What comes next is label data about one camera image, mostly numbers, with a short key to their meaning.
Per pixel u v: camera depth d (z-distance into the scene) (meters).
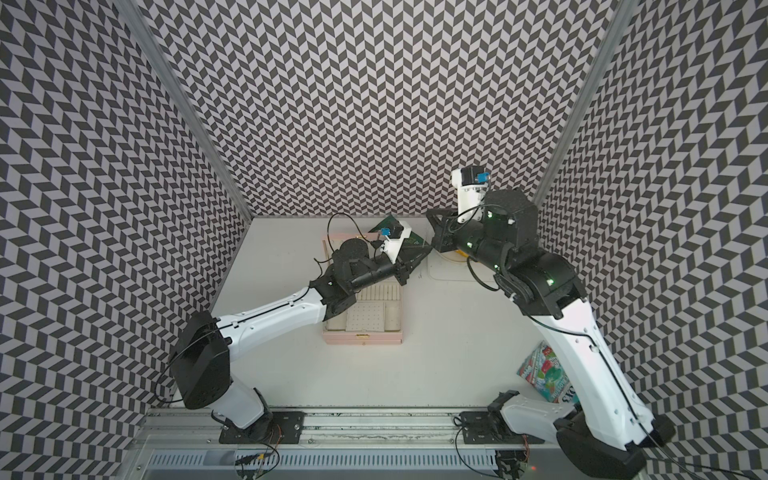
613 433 0.35
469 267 0.51
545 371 0.80
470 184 0.46
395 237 0.60
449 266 1.05
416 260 0.68
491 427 0.66
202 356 0.43
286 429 0.72
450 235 0.49
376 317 0.85
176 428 0.74
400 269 0.62
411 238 0.61
